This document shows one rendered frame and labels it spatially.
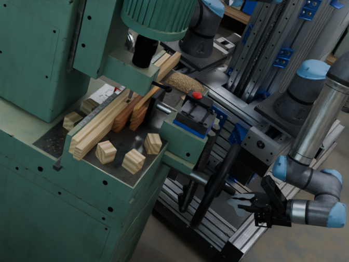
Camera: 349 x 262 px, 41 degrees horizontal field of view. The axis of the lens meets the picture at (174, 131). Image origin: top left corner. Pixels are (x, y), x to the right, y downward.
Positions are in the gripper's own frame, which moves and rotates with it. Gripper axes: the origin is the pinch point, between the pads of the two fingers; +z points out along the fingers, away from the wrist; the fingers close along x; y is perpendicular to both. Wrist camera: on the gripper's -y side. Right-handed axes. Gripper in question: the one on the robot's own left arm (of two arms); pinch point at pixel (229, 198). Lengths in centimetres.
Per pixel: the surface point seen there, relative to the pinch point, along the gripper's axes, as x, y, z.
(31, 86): -19, -49, 48
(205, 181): -9.4, -13.1, 3.0
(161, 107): -5.2, -35.6, 14.9
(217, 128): -3.5, -28.3, -0.8
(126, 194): -34.1, -25.3, 14.0
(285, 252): 66, 84, 0
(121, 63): -11, -52, 21
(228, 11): 262, 8, 80
